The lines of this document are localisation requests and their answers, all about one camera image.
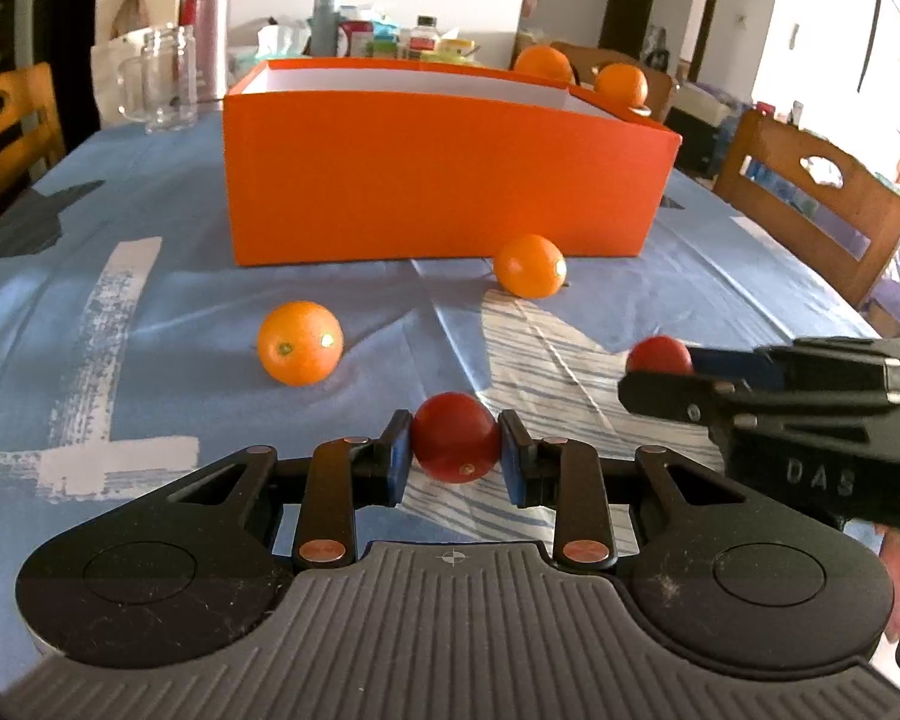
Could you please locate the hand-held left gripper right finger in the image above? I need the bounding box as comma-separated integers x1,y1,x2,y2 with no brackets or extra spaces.
499,409,747,572

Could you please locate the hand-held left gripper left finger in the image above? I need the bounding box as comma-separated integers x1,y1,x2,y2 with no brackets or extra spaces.
166,409,413,571

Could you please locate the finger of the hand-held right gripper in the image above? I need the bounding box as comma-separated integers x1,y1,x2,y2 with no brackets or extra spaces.
686,345,788,392
617,372,740,430

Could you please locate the red tomato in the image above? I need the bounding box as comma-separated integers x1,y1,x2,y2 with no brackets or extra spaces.
626,336,695,377
410,392,500,485

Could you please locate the orange cardboard box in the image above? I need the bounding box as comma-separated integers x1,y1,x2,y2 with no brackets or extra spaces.
223,56,682,267

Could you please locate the small orange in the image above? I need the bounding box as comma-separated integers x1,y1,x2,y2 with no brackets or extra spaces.
493,234,567,299
257,301,344,387

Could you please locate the orange in bowl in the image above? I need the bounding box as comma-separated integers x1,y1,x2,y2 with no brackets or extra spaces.
514,45,575,87
594,64,648,110

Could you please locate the blue printed tablecloth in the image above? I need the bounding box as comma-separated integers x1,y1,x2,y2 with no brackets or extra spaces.
0,109,893,691

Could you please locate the white bottle red cap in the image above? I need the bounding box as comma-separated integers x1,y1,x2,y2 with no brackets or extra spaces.
341,19,376,59

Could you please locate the bottle with black cap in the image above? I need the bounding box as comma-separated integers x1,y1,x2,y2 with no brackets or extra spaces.
409,15,442,61

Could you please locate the tissue box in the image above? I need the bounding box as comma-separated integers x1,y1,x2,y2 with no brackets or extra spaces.
257,15,312,61

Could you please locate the grey bottle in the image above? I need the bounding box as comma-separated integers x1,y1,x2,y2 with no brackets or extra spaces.
311,0,343,59

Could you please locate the glass jar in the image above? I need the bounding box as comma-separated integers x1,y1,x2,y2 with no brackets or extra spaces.
142,25,198,134

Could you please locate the glass mug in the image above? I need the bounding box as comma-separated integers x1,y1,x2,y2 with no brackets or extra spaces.
118,52,158,122

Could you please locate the pink thermos bottle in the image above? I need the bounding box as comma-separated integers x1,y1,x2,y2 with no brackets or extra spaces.
191,0,232,102

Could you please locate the beige paper bag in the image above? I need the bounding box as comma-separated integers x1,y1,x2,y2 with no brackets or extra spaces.
92,0,190,128

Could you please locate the white framed wall board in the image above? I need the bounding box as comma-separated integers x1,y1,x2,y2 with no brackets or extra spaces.
857,0,900,145

